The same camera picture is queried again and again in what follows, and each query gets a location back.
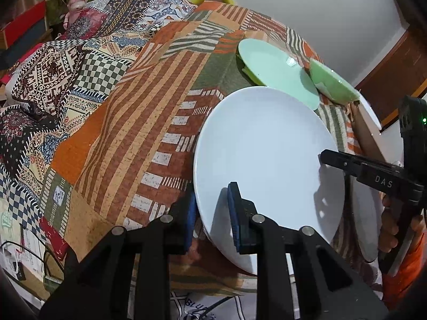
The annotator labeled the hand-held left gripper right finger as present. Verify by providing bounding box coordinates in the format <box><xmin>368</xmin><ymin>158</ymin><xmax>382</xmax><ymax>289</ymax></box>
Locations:
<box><xmin>227</xmin><ymin>182</ymin><xmax>389</xmax><ymax>320</ymax></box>

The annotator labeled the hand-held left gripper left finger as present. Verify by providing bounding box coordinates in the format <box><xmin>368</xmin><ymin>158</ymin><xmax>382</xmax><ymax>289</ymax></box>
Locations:
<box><xmin>40</xmin><ymin>191</ymin><xmax>198</xmax><ymax>320</ymax></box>

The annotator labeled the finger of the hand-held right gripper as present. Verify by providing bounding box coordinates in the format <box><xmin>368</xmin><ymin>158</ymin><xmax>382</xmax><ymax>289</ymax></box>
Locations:
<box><xmin>320</xmin><ymin>150</ymin><xmax>364</xmax><ymax>179</ymax></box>

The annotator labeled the large white plate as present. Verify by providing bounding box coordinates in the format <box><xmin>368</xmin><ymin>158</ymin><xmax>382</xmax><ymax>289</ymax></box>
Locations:
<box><xmin>193</xmin><ymin>87</ymin><xmax>346</xmax><ymax>277</ymax></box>
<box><xmin>349</xmin><ymin>165</ymin><xmax>381</xmax><ymax>263</ymax></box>

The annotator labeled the green bowl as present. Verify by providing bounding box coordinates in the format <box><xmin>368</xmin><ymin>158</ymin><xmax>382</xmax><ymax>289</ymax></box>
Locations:
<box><xmin>309</xmin><ymin>58</ymin><xmax>361</xmax><ymax>105</ymax></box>

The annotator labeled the green plate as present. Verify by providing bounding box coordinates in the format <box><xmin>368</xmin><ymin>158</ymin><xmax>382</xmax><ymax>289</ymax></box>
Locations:
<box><xmin>238</xmin><ymin>38</ymin><xmax>321</xmax><ymax>111</ymax></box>

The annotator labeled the person's right hand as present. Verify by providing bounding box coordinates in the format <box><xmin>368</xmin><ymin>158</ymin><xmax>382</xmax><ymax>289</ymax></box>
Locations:
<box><xmin>378</xmin><ymin>194</ymin><xmax>427</xmax><ymax>257</ymax></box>

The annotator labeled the white printed cloth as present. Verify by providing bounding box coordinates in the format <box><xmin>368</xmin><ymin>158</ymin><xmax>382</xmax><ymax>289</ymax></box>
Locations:
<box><xmin>168</xmin><ymin>287</ymin><xmax>261</xmax><ymax>320</ymax></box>

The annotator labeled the brown wooden door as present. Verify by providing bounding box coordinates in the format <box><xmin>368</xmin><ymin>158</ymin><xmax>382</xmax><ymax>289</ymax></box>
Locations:
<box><xmin>355</xmin><ymin>28</ymin><xmax>427</xmax><ymax>121</ymax></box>

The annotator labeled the orange striped patchwork blanket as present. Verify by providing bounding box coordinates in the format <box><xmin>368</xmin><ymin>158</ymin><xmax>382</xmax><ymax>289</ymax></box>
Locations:
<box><xmin>38</xmin><ymin>0</ymin><xmax>384</xmax><ymax>294</ymax></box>

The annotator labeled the pile of papers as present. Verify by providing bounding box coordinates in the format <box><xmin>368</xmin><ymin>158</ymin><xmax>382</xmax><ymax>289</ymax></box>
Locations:
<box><xmin>0</xmin><ymin>200</ymin><xmax>45</xmax><ymax>275</ymax></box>

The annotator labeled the checkered patterned quilt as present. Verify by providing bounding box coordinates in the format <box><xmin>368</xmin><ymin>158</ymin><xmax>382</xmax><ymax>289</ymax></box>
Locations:
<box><xmin>0</xmin><ymin>0</ymin><xmax>201</xmax><ymax>241</ymax></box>

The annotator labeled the dark grey box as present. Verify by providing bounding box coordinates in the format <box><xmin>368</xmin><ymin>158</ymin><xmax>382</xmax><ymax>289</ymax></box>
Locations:
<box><xmin>0</xmin><ymin>18</ymin><xmax>52</xmax><ymax>69</ymax></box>

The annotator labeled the pink rabbit toy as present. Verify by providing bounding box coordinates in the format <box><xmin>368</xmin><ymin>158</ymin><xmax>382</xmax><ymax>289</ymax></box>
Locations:
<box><xmin>63</xmin><ymin>0</ymin><xmax>89</xmax><ymax>29</ymax></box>

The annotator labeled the green box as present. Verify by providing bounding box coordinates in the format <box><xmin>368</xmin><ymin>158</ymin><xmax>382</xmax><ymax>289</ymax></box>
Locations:
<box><xmin>45</xmin><ymin>0</ymin><xmax>101</xmax><ymax>24</ymax></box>

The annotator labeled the red box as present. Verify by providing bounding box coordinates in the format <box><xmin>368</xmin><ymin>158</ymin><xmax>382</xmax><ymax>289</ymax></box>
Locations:
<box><xmin>0</xmin><ymin>0</ymin><xmax>47</xmax><ymax>49</ymax></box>

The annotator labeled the thin black cable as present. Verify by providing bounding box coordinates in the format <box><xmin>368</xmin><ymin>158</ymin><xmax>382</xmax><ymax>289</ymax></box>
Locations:
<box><xmin>0</xmin><ymin>240</ymin><xmax>65</xmax><ymax>282</ymax></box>

